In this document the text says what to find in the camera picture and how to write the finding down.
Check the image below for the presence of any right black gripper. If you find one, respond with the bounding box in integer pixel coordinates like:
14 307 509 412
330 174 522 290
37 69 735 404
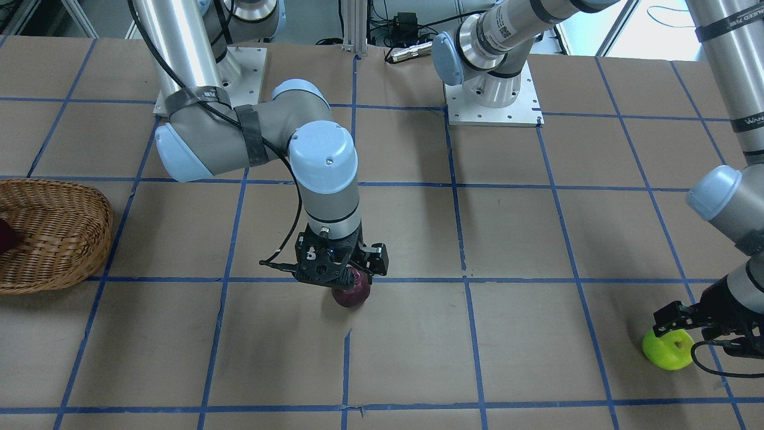
294 226 365 287

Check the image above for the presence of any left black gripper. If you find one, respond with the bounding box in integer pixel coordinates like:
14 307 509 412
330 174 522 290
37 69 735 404
652 276 763 359

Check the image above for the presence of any green apple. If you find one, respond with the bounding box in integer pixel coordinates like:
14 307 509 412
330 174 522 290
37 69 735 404
642 330 695 371

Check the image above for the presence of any dark red apple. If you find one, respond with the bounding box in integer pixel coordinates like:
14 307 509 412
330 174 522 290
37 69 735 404
332 268 371 308

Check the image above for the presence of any red yellow apple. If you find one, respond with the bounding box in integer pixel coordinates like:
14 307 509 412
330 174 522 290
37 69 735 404
0 219 19 254

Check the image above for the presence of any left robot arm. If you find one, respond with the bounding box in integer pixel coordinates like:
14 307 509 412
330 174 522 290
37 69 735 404
432 1 763 360

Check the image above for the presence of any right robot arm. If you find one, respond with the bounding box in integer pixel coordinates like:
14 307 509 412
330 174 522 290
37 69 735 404
128 1 373 290

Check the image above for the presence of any wicker basket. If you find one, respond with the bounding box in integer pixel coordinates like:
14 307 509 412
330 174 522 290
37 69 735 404
1 179 114 296

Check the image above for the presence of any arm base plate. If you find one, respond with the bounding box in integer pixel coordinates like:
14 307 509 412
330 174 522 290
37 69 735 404
443 62 545 127
207 46 268 106

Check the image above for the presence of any aluminium frame post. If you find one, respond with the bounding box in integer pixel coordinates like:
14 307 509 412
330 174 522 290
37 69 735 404
340 1 369 57

